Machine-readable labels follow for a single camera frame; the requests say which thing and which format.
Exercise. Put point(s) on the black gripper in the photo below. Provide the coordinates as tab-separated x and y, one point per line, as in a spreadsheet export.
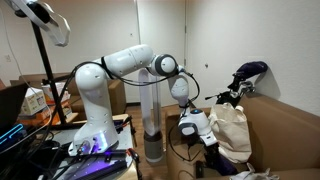
212	155

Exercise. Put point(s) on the purple cloth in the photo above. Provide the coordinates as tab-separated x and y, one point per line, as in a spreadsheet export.
226	166

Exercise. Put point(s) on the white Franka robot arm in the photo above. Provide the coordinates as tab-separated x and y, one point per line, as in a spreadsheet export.
96	96

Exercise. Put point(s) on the beige canvas tote bag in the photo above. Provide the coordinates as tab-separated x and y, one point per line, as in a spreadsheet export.
231	133

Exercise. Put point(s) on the black golf bag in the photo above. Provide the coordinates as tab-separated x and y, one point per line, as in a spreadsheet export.
228	98

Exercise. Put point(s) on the brown leather armchair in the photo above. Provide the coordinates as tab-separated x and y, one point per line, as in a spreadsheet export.
283	133

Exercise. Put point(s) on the silver golf iron club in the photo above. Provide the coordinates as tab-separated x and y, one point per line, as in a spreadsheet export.
248	88

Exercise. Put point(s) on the black red bar clamp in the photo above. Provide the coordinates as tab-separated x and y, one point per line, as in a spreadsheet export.
135	163
121	122

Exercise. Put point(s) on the white bladeless tower fan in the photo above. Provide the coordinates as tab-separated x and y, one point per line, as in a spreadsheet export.
146	110

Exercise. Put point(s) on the robot mounting table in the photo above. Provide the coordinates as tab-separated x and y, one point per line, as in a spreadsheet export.
125	140

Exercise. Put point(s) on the purple golf club head cover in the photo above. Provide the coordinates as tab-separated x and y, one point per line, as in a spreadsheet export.
250	69

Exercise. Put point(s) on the black box with purple light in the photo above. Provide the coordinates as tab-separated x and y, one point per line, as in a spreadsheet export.
96	166

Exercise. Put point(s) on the white and red box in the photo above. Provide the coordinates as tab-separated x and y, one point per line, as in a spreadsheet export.
61	91

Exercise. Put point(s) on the orange flat box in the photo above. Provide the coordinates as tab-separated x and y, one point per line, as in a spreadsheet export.
41	115

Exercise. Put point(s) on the white cardboard box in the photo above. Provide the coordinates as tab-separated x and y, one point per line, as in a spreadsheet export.
33	101

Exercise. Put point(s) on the dark laptop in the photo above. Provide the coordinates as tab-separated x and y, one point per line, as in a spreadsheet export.
11	105

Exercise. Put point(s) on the black camera stand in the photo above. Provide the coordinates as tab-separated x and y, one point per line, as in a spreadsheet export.
46	70

